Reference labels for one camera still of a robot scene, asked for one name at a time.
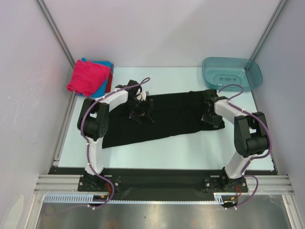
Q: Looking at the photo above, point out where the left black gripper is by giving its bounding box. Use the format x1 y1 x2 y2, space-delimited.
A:
124 98 153 124

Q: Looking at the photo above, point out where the black t shirt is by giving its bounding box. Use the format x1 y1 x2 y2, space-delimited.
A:
102 91 225 148

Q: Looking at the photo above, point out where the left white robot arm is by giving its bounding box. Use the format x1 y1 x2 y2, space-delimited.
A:
77 77 154 191

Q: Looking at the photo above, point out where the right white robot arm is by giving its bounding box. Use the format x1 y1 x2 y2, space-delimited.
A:
202 89 272 191

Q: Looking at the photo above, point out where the teal plastic bin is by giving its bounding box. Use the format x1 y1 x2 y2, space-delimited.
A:
202 57 263 92

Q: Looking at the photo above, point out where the red folded t shirt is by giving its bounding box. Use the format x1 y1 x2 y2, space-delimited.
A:
105 70 113 93

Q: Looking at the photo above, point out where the blue folded t shirt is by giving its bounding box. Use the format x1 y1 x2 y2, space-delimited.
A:
75 60 111 98

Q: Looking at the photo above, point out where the pink folded t shirt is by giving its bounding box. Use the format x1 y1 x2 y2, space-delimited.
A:
66 60 111 97

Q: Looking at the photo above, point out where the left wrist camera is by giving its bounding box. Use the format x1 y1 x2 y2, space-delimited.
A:
136 91 149 101

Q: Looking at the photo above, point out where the right white cable duct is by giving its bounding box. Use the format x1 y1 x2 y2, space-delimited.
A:
214 192 241 204

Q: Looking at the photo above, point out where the white cable duct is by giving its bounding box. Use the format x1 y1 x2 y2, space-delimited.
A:
44 194 108 204
214 192 241 204

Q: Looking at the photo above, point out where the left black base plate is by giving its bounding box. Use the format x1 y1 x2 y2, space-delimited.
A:
77 175 121 192

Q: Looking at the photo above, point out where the right aluminium corner post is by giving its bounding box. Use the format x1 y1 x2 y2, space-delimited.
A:
250 0 290 62

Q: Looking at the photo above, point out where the aluminium corner post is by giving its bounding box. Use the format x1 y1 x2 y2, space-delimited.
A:
35 0 75 67
250 0 290 62

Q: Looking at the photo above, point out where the left white cable duct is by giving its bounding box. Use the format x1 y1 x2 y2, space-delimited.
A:
44 194 108 204

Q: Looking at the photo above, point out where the left aluminium corner post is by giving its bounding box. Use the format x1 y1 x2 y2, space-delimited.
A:
35 0 75 67

